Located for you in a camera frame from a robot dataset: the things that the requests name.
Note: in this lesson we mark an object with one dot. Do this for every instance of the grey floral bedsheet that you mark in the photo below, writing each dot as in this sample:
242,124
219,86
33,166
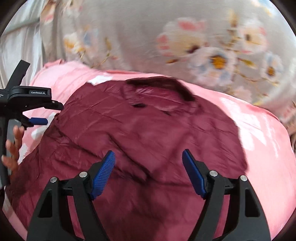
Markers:
138,34

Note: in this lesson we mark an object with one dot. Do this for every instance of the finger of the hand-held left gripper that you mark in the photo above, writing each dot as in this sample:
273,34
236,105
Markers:
55,105
39,121

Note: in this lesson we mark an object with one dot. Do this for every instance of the person's left hand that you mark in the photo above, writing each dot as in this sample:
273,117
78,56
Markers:
15,153

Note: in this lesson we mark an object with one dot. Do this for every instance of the pink butterfly print blanket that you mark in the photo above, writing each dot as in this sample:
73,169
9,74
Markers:
261,143

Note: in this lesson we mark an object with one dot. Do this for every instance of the maroon quilted jacket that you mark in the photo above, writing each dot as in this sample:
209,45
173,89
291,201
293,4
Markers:
138,129

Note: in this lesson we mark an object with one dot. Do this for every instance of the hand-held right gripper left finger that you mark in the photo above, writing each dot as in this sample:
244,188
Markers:
103,176

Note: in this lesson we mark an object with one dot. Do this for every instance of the pale grey cloth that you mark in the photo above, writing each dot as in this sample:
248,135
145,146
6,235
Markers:
20,44

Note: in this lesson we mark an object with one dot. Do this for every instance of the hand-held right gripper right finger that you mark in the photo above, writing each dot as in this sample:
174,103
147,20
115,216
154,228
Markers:
194,173

